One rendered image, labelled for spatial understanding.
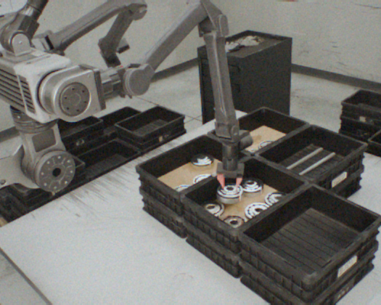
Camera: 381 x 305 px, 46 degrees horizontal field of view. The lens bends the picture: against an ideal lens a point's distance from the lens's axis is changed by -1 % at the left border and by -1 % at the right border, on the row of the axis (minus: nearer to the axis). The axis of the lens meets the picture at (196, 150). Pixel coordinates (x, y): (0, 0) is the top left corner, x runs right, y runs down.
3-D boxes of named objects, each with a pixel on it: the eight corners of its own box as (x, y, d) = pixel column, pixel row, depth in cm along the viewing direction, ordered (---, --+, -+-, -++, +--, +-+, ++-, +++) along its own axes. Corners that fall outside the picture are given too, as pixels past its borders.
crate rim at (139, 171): (178, 200, 167) (178, 194, 166) (133, 171, 188) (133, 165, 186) (252, 160, 189) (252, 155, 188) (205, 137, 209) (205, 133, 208)
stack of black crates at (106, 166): (99, 224, 282) (89, 178, 265) (75, 205, 301) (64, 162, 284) (148, 195, 305) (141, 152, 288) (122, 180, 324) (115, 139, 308)
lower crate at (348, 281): (306, 335, 136) (308, 308, 130) (236, 283, 157) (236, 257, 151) (377, 268, 158) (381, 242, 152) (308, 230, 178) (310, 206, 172)
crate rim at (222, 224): (235, 237, 147) (235, 232, 145) (178, 200, 167) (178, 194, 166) (310, 187, 168) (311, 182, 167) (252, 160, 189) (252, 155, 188)
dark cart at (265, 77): (244, 168, 354) (242, 57, 310) (204, 150, 383) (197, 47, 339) (289, 139, 389) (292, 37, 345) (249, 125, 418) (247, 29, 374)
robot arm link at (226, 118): (194, 18, 151) (216, 16, 143) (206, 15, 155) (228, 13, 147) (212, 137, 166) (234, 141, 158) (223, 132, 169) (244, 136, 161)
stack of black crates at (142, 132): (149, 195, 305) (140, 136, 283) (123, 180, 324) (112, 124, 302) (191, 171, 329) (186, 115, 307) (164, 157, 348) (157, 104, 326)
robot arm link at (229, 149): (219, 140, 164) (231, 145, 160) (231, 133, 168) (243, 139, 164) (219, 157, 167) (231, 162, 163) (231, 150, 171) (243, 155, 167)
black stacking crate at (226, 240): (236, 259, 152) (235, 233, 146) (181, 221, 172) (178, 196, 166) (308, 208, 173) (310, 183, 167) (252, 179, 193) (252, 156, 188)
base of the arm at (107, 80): (85, 104, 128) (77, 64, 123) (108, 95, 133) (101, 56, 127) (101, 112, 123) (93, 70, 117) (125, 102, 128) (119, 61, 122)
